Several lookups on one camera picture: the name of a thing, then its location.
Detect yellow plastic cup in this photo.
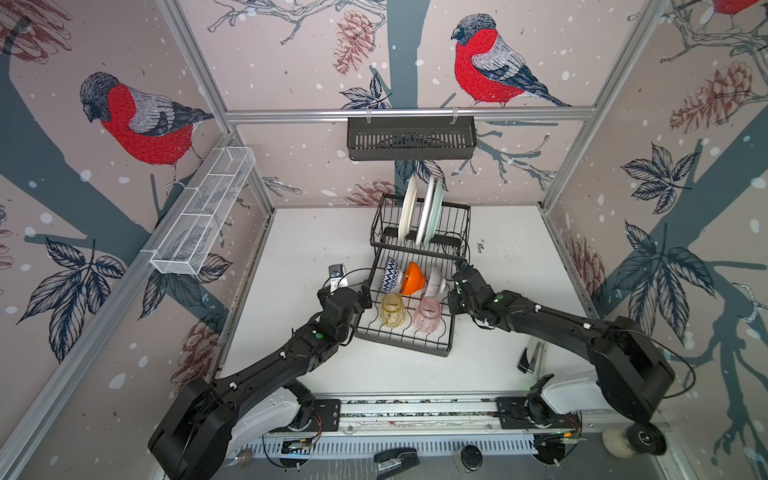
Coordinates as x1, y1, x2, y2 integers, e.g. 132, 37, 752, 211
379, 292, 406, 329

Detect pink plastic cup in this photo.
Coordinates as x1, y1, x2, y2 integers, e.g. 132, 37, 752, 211
413, 298, 442, 335

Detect black wire dish rack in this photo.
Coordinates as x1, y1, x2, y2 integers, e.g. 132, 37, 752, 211
356, 194, 471, 357

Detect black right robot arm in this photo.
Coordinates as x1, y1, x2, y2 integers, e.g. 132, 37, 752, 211
448, 264, 676, 423

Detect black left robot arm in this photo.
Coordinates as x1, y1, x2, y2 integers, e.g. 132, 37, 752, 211
148, 282, 372, 479

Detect white striped bowl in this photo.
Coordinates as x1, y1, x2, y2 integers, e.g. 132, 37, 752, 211
422, 266, 447, 298

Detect blue zigzag patterned bowl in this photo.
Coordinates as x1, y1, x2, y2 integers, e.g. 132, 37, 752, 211
380, 257, 404, 293

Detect orange bowl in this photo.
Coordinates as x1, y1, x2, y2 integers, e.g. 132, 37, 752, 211
400, 262, 426, 296

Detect mint green plate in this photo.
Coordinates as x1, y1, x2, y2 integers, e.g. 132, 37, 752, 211
415, 177, 444, 245

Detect cream white plate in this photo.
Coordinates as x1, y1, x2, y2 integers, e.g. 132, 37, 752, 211
398, 175, 418, 242

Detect black stapler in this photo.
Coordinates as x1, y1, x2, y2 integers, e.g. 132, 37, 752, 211
374, 447, 420, 480

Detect black round cap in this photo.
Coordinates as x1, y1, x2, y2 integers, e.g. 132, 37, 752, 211
453, 444, 484, 474

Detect metal spoon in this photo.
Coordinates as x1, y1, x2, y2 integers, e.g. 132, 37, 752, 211
223, 448, 253, 468

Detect horizontal aluminium crossbar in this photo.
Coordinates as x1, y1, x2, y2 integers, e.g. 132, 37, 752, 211
225, 106, 597, 125

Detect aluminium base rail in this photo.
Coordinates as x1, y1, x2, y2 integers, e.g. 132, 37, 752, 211
227, 392, 607, 460

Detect black hanging wall basket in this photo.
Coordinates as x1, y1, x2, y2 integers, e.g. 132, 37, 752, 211
347, 116, 477, 161

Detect white mesh wall basket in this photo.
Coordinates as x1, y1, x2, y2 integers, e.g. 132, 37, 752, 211
150, 146, 255, 275

